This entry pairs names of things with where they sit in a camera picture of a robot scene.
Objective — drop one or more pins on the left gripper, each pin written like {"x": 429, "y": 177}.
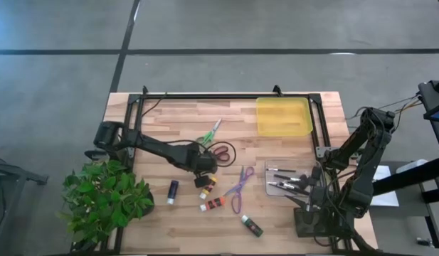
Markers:
{"x": 205, "y": 161}

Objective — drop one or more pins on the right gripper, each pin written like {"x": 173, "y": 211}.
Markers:
{"x": 320, "y": 202}

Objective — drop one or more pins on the yellow paint bottle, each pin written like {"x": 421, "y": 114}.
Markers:
{"x": 205, "y": 193}

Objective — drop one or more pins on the black brush wide round head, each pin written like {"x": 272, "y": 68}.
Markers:
{"x": 304, "y": 181}

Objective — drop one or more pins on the orange paint bottle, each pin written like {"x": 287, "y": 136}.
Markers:
{"x": 213, "y": 203}

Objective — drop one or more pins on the blue paint bottle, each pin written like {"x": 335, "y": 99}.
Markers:
{"x": 173, "y": 190}

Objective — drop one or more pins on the thin black paintbrush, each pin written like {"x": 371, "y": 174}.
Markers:
{"x": 281, "y": 170}

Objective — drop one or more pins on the purple scissors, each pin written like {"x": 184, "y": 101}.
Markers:
{"x": 241, "y": 183}

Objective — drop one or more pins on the green paint bottle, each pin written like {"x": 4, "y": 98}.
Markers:
{"x": 253, "y": 226}

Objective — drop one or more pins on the green scissors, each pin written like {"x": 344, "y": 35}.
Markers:
{"x": 215, "y": 127}

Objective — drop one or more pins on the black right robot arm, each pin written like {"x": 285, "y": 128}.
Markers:
{"x": 368, "y": 170}

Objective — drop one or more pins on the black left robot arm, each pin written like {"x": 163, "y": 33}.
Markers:
{"x": 158, "y": 149}

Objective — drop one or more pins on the black square bin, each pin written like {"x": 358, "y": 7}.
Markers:
{"x": 301, "y": 227}

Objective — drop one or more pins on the clear plastic tray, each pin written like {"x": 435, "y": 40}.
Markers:
{"x": 294, "y": 163}

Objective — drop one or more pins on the white paper sheet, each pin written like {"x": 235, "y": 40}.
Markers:
{"x": 386, "y": 199}

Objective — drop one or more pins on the yellow plastic bin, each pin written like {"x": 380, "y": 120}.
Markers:
{"x": 283, "y": 117}

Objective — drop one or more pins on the green plant in black pot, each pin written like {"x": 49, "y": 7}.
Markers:
{"x": 101, "y": 195}

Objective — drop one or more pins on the black metal bar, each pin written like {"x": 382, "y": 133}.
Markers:
{"x": 411, "y": 176}

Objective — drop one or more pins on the white box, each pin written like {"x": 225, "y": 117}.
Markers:
{"x": 411, "y": 165}

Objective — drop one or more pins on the small black device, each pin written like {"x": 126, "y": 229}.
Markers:
{"x": 425, "y": 242}

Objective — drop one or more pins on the black equipment stand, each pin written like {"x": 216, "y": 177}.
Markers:
{"x": 432, "y": 96}

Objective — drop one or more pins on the black floor stand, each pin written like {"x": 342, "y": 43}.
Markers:
{"x": 23, "y": 175}

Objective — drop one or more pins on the grey metal mounting bracket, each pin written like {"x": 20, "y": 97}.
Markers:
{"x": 130, "y": 153}
{"x": 321, "y": 152}

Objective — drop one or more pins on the black aluminium table frame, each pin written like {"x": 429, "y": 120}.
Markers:
{"x": 222, "y": 96}

